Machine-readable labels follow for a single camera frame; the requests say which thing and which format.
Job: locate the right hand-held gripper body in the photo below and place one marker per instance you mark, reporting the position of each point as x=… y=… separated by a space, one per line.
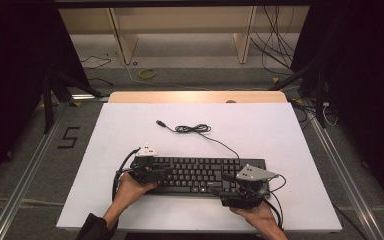
x=246 y=196

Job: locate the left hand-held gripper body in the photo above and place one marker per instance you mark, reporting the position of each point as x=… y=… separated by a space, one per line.
x=143 y=166

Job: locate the aluminium floor rail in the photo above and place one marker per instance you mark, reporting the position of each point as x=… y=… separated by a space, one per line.
x=346 y=176
x=26 y=180

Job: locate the light wooden desk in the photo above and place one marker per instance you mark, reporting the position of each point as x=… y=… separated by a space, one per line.
x=180 y=20

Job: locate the black keyboard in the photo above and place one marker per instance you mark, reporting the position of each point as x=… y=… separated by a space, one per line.
x=193 y=175

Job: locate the black curtain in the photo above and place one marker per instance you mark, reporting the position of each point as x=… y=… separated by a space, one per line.
x=363 y=83
x=13 y=83

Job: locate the yellow tape roll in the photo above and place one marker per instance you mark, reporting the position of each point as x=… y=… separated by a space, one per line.
x=146 y=74

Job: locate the person's right hand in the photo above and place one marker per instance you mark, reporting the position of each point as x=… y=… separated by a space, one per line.
x=258 y=216

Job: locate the person's dark sleeve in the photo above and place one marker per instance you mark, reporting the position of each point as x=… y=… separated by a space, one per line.
x=95 y=230

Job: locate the person's left hand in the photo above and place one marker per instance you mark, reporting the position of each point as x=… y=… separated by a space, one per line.
x=130 y=193

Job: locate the white table cover board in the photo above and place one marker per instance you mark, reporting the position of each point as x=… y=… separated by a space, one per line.
x=253 y=133

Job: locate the black metal stand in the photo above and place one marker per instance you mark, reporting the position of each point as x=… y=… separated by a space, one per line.
x=48 y=106
x=319 y=100

